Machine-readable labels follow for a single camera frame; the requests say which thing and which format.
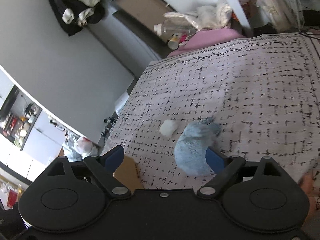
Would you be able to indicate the white storage box on floor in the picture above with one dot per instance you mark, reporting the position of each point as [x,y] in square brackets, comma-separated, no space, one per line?
[120,103]

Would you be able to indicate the grid patterned bed blanket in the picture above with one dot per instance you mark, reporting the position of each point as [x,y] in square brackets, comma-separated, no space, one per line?
[262,91]

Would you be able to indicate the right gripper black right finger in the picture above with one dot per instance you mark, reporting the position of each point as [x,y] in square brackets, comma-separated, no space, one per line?
[227,172]

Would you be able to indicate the hanging black white clothes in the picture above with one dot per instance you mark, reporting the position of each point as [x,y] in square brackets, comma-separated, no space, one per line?
[74,15]

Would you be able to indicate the light blue fluffy plush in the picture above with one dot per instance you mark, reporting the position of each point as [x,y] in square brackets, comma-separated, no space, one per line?
[190,149]

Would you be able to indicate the pink bed sheet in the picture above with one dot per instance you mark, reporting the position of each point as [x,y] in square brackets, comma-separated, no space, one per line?
[207,38]

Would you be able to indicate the clear plastic bottle white cap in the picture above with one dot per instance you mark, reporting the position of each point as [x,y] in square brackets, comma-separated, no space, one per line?
[171,26]

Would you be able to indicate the brown framed board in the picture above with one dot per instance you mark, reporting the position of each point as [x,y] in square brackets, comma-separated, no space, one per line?
[140,16]

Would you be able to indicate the grey door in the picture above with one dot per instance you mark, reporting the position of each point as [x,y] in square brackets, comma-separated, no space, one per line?
[129,49]

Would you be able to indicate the beige crumpled bags pile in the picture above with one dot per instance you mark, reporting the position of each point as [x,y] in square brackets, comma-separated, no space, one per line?
[205,17]

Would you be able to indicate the small white soft cube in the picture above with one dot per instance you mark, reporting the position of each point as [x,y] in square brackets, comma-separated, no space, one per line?
[168,128]

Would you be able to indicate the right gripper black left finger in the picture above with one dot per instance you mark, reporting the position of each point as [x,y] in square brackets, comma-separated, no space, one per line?
[103,168]

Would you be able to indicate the open cardboard box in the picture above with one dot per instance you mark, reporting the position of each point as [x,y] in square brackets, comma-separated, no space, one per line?
[128,174]

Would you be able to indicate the white plastic bag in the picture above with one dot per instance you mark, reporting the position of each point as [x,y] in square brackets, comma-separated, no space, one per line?
[85,148]

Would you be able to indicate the white cluttered shelf unit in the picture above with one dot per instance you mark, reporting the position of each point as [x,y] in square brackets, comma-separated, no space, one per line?
[257,17]

